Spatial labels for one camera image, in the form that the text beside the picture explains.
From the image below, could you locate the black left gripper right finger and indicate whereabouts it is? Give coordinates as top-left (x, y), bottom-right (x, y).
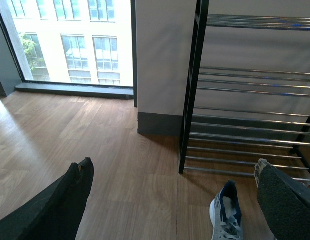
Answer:
top-left (254, 158), bottom-right (310, 240)

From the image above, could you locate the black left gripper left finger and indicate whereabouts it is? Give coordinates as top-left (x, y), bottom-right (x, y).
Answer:
top-left (0, 157), bottom-right (94, 240)

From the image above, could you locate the grey knit sneaker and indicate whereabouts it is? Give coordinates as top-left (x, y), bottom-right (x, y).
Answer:
top-left (209, 180), bottom-right (243, 240)

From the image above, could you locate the black metal shoe rack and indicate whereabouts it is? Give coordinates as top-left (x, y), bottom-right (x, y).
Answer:
top-left (179, 0), bottom-right (310, 185)

